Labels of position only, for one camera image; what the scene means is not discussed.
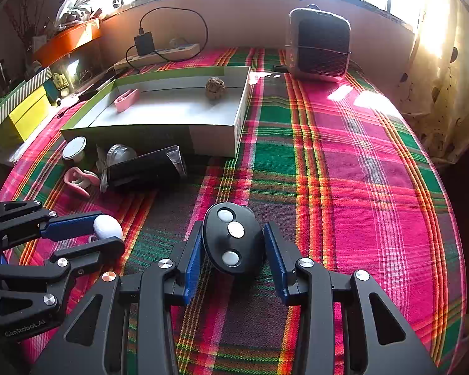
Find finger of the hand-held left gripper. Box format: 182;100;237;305
0;200;103;248
0;239;126;294

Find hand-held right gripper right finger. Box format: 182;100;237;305
263;222;440;375

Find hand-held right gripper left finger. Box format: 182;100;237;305
31;221;204;375

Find white mushroom-shaped knob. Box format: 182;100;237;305
88;215;123;243

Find black oval device white buttons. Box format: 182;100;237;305
202;202;267;282

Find pink plastic clip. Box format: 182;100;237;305
114;88;140;112
63;167;101;198

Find white ribbed round cap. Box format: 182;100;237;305
105;144;137;167

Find black rectangular device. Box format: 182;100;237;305
102;145;188;192

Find shallow white cardboard box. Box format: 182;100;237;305
60;66;251;158

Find round white tin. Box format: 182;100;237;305
62;137;87;163

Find pink green plaid cloth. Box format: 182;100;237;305
0;47;467;375

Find yellow storage box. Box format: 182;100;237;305
0;66;52;125

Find brown walnut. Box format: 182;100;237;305
205;77;228;101

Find orange box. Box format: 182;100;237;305
33;19;102;67

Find black charger adapter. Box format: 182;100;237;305
134;31;156;56

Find white power strip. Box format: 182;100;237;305
113;42;201;72

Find grey space heater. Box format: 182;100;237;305
285;7;352;83

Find cream dotted curtain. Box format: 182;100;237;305
391;0;469;165

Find black charger cable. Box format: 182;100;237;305
126;7;209;75

